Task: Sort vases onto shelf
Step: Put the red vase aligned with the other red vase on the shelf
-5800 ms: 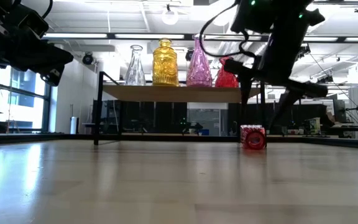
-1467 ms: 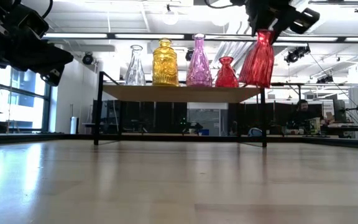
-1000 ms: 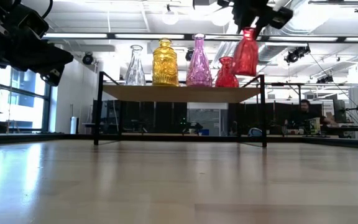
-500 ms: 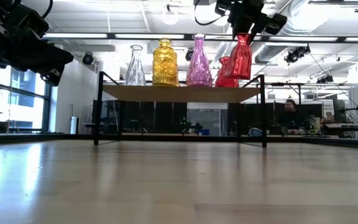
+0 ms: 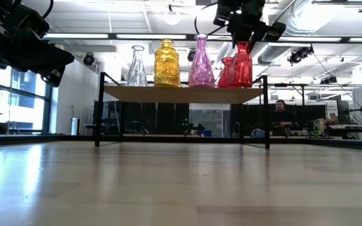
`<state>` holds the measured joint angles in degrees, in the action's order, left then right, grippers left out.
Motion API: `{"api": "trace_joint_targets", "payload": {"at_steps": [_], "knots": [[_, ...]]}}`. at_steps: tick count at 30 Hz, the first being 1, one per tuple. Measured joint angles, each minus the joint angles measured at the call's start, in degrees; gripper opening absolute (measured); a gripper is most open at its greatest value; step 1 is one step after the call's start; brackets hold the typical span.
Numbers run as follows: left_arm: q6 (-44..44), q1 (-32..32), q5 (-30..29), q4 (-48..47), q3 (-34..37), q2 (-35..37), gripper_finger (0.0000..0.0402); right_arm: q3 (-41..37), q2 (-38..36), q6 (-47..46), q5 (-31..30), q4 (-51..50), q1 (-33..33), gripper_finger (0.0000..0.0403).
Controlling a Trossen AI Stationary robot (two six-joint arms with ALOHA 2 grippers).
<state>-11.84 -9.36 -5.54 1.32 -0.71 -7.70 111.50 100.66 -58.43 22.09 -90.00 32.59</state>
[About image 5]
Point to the green white canister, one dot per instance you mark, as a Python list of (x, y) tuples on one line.
[(318, 127)]

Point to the yellow squat vase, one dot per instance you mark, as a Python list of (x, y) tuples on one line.
[(166, 69)]

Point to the black spotlight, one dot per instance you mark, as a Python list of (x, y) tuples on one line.
[(191, 55), (88, 59), (300, 55)]

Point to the purple long-neck textured vase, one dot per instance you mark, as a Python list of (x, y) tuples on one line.
[(201, 72)]

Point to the red squat vase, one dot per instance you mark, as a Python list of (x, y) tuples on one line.
[(240, 72)]

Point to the clear tall flared vase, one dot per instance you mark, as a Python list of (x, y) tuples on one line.
[(136, 75)]

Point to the white cylinder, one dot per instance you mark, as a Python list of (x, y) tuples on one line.
[(75, 125)]

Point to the long ceiling light bar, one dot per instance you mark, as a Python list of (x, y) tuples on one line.
[(149, 36)]

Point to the black device green light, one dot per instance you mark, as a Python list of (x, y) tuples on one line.
[(193, 127)]

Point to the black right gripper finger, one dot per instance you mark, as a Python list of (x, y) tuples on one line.
[(254, 39), (237, 38)]

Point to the person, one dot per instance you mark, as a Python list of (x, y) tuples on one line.
[(281, 117)]

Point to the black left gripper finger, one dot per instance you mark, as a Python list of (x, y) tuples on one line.
[(42, 59)]

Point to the black aluminium rig frame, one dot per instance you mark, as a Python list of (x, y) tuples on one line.
[(58, 138)]

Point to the wooden shelf black metal legs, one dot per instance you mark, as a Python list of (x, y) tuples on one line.
[(181, 94)]

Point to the red tall ribbed bottle vase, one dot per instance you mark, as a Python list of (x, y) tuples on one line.
[(223, 78)]

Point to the blue white round object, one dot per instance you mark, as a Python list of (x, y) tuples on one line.
[(258, 134)]

